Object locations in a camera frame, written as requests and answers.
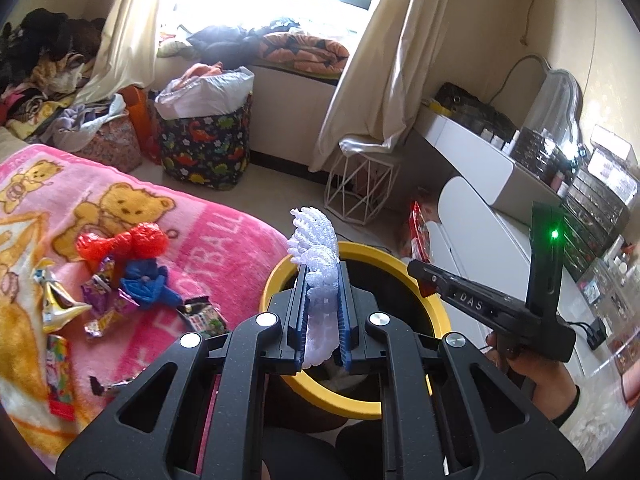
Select dark camouflage pouch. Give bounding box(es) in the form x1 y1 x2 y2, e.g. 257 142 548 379
434 82 516 142

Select arched vanity mirror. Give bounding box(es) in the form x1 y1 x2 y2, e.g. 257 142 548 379
523 70 584 159

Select purple candy wrapper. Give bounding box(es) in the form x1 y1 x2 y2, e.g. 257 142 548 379
80 257 139 339

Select pile of dark clothes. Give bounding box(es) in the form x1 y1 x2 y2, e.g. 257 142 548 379
1 8 105 115

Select clear cosmetics drawer organizer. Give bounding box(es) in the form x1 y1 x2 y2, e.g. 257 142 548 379
511 128 630 280

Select yellow snack bag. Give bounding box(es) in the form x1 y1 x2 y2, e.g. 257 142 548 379
32 258 92 334

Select colourful red snack packet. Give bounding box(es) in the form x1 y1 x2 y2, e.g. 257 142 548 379
46 334 75 422

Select left cream curtain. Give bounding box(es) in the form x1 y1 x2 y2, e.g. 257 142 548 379
75 0 160 104

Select orange patterned blanket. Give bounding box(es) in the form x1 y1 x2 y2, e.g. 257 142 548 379
256 32 349 79

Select white plastic bag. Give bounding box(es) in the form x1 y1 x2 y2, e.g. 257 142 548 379
154 66 255 120

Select orange paper bag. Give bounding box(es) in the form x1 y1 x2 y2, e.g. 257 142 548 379
118 86 160 165

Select person's right hand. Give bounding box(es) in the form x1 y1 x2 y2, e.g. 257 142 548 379
506 351 580 428

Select cream curtain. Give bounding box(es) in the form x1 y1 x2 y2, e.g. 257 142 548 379
75 0 160 104
309 0 449 172

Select white vanity desk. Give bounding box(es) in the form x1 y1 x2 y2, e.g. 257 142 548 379
413 105 561 224

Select pink bear print blanket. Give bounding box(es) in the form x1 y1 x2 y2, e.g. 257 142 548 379
1 145 286 468

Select dark blue jacket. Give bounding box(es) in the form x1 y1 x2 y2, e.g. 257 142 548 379
186 26 260 70

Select dinosaur print laundry basket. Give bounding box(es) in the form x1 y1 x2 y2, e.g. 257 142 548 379
156 93 253 191

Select yellow rimmed black trash bin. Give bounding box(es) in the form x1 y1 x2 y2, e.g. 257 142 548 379
283 240 451 419

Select right cream curtain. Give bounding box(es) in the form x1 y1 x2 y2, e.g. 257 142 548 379
309 0 449 172

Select blue crumpled plastic wrapper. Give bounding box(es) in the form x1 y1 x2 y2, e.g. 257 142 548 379
119 258 183 310

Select floral fabric basket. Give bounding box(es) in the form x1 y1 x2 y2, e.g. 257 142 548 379
75 116 142 174

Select white cloud shaped chair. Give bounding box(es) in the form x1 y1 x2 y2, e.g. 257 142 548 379
424 174 601 376

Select red plastic mesh wrapper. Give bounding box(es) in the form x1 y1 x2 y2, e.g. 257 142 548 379
76 222 169 261

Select white foam mesh wrapper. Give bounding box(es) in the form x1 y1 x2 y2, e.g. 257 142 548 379
288 207 340 370

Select white wire side table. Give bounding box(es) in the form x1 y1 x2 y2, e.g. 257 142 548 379
323 152 401 226

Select green black snack packet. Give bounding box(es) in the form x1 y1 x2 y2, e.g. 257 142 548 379
177 296 229 338

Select dark brown candy wrapper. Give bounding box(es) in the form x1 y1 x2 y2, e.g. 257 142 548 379
89 376 137 398

